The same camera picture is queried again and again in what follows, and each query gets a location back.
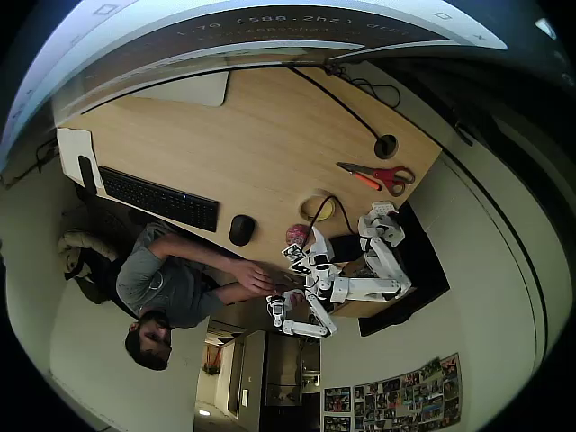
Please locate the beige tape roll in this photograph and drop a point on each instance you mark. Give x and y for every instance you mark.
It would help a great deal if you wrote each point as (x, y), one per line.
(326, 212)

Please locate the white leader arm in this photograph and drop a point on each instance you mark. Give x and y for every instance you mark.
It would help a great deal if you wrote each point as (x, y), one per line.
(310, 329)

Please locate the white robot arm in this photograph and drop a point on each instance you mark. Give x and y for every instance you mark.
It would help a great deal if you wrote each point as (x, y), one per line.
(373, 288)

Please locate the man's left forearm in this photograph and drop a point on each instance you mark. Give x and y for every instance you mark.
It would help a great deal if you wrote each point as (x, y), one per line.
(202, 254)

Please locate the man's right hand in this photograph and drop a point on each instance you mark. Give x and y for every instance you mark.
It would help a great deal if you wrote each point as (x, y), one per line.
(291, 295)

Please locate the man's left hand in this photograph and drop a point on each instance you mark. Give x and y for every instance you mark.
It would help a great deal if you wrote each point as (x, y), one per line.
(252, 275)

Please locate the pink ball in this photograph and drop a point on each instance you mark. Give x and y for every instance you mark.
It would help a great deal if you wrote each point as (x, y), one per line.
(297, 235)

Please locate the black white marker card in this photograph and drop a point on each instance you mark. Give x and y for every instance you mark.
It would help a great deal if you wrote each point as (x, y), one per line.
(300, 267)
(293, 252)

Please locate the black computer mouse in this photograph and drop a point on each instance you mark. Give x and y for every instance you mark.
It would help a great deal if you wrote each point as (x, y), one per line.
(241, 230)

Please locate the black side cabinet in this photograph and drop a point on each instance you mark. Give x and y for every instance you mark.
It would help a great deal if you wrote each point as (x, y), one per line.
(423, 270)

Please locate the small photo sheet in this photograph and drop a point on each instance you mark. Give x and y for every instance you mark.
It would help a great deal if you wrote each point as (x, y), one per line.
(337, 399)
(337, 425)

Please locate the man in grey t-shirt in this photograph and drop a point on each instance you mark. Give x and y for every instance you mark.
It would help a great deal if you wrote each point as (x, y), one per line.
(166, 283)

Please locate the large photo collage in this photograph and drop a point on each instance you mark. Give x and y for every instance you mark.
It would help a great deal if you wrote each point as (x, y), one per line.
(405, 396)

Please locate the black keyboard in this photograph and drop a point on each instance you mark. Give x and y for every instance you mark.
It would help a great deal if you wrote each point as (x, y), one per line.
(157, 198)

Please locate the grey monitor stand base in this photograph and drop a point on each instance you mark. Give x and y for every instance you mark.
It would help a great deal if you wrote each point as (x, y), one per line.
(193, 90)

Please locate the curved computer monitor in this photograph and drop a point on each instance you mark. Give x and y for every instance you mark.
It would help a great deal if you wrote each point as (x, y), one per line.
(270, 31)

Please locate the black office chair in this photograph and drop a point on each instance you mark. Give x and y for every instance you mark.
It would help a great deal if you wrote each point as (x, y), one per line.
(96, 288)

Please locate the black phone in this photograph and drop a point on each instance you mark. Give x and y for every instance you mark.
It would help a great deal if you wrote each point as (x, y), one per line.
(86, 175)

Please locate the beige jacket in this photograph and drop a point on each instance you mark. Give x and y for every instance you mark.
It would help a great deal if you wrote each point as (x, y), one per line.
(74, 245)

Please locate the white paper sheet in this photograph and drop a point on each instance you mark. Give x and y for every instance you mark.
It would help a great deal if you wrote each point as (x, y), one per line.
(72, 144)

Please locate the white ceiling lamp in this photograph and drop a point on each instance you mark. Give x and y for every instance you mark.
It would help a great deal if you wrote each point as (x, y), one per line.
(545, 28)

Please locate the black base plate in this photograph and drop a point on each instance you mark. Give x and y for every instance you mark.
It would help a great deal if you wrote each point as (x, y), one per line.
(346, 247)

